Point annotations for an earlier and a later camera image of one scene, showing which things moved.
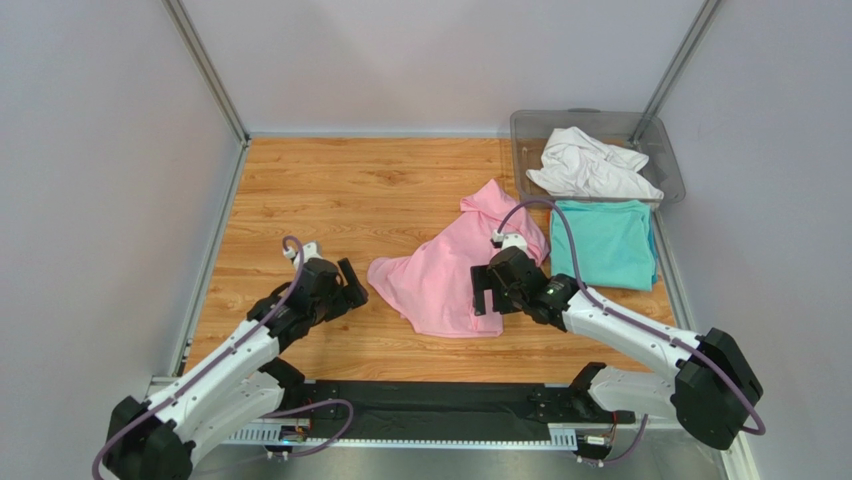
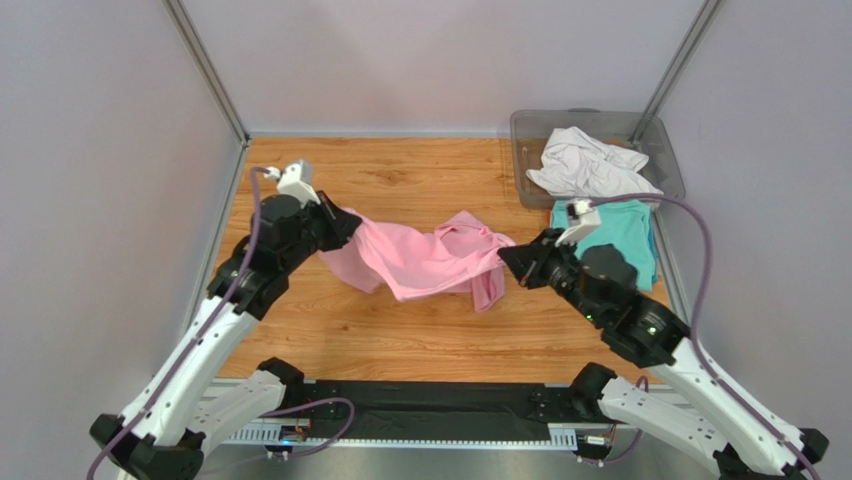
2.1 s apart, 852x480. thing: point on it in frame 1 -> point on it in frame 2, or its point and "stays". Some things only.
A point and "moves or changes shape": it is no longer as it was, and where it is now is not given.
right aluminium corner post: (674, 72) stays
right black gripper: (490, 291) -> (537, 259)
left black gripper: (354, 292) -> (341, 223)
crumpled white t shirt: (574, 163) stays
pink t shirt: (432, 287) moves or changes shape
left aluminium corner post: (210, 67) stays
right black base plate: (572, 404) stays
